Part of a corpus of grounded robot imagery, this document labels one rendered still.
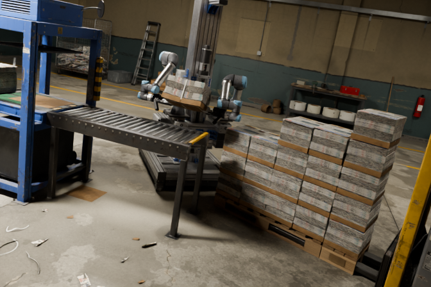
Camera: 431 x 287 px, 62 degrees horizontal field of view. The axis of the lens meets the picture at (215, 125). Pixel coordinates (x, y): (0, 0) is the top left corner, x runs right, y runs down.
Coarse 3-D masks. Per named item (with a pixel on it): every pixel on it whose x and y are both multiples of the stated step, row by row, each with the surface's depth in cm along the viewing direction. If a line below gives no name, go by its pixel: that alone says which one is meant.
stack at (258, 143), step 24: (240, 144) 346; (264, 144) 329; (240, 168) 348; (264, 168) 331; (288, 168) 317; (312, 168) 303; (336, 168) 291; (216, 192) 370; (240, 192) 351; (264, 192) 333; (288, 192) 319; (312, 192) 305; (336, 192) 295; (240, 216) 353; (264, 216) 351; (288, 216) 321; (312, 216) 306; (288, 240) 322; (312, 240) 308
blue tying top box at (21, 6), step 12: (0, 0) 307; (12, 0) 303; (24, 0) 300; (36, 0) 296; (48, 0) 307; (0, 12) 309; (12, 12) 305; (24, 12) 302; (36, 12) 298; (48, 12) 310; (60, 12) 323; (72, 12) 338; (72, 24) 342
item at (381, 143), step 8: (352, 136) 280; (360, 136) 276; (376, 144) 270; (384, 144) 267; (392, 144) 272; (344, 160) 287; (352, 168) 282; (360, 168) 278; (368, 168) 275; (376, 176) 272; (344, 192) 287; (360, 200) 280; (368, 200) 277; (376, 200) 285; (336, 216) 293; (344, 224) 290; (352, 224) 286; (336, 248) 296; (344, 248) 291; (352, 256) 288
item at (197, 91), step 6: (192, 84) 329; (198, 84) 328; (204, 84) 327; (192, 90) 328; (198, 90) 327; (204, 90) 327; (210, 90) 350; (186, 96) 329; (192, 96) 328; (198, 96) 327; (204, 96) 330; (210, 96) 352; (204, 102) 334; (192, 108) 340; (198, 108) 333
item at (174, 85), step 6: (168, 78) 335; (174, 78) 334; (180, 78) 332; (168, 84) 334; (174, 84) 333; (180, 84) 332; (168, 90) 334; (174, 90) 332; (180, 90) 331; (174, 102) 338
